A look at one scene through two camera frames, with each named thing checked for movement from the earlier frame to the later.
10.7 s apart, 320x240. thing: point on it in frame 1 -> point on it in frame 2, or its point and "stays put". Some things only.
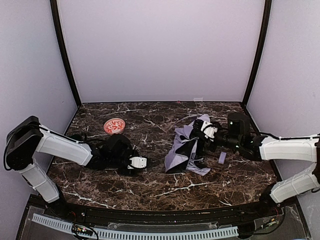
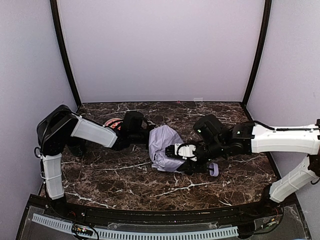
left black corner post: [55, 13] stays put
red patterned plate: [114, 126] stays put
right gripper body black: [200, 135] -> [169, 151]
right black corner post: [267, 8] stays put
